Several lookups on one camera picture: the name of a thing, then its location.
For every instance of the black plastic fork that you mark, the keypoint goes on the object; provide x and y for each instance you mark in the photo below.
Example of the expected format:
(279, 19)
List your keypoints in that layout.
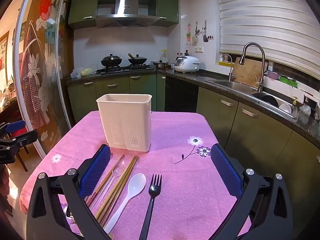
(154, 191)

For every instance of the small steel tap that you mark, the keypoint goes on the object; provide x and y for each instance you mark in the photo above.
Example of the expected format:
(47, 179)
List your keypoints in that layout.
(226, 60)

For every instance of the small black pot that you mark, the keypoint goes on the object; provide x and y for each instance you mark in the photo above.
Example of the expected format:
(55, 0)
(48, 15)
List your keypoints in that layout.
(160, 64)

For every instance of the steel sink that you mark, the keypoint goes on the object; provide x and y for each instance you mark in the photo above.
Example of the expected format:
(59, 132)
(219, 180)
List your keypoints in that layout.
(271, 102)

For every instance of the wooden cutting board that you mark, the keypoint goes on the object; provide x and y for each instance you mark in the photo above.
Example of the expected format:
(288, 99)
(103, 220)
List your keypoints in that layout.
(247, 74)

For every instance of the white window blind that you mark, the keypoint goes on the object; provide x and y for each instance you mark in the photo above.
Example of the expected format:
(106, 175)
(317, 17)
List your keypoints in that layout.
(287, 30)

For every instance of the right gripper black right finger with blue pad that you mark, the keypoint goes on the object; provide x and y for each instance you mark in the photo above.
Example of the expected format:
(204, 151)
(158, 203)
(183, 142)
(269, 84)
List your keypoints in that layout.
(262, 209)

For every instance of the black wok right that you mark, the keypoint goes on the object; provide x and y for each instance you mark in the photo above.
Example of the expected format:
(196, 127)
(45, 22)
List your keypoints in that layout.
(136, 60)

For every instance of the steel kitchen faucet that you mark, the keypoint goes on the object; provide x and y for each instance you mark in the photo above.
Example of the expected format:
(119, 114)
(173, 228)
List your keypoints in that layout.
(260, 50)

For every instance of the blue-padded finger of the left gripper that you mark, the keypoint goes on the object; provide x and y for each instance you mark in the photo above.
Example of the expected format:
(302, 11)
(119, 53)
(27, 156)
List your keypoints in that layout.
(15, 126)

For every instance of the pink floral tablecloth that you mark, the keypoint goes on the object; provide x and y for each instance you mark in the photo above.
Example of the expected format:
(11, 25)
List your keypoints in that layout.
(193, 201)

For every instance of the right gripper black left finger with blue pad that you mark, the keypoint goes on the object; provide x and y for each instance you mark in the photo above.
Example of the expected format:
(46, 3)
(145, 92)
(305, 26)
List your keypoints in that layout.
(46, 218)

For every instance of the wooden chopstick single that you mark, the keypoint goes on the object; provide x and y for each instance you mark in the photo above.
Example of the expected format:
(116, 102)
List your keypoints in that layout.
(88, 199)

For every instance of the wooden chopstick pair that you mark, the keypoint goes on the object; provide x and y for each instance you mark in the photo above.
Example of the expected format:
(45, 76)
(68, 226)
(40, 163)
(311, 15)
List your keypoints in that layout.
(109, 199)
(110, 208)

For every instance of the steel range hood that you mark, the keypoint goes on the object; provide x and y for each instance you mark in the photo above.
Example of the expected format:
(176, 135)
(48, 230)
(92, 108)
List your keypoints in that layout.
(126, 13)

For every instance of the white rice cooker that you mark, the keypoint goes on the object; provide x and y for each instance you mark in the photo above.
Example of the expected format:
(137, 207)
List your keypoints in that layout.
(186, 64)

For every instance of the white plastic spoon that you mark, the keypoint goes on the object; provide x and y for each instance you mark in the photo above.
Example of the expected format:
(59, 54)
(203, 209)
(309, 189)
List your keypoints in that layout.
(135, 187)

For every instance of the white plastic utensil holder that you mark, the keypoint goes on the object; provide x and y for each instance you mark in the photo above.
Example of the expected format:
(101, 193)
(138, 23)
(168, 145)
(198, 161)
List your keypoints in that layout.
(126, 120)

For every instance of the glass sliding door floral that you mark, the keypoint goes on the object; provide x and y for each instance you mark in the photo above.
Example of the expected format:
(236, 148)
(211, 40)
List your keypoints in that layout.
(41, 61)

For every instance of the clear plastic spoon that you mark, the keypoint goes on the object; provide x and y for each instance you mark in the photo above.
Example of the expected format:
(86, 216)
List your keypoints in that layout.
(115, 173)

